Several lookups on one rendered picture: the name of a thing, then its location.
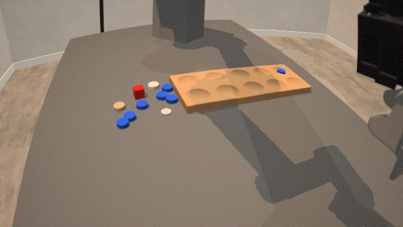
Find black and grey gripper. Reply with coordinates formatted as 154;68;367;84
357;0;403;181

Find blue disc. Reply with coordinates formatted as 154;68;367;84
277;68;285;74
166;95;178;104
117;118;129;129
156;91;168;100
137;100;148;110
162;84;173;92
123;111;136;122

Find red block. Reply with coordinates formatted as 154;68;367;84
133;85;145;100

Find orange tray with round pockets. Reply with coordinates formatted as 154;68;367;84
169;64;312;114

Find orange disc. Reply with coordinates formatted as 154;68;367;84
113;102;125;112

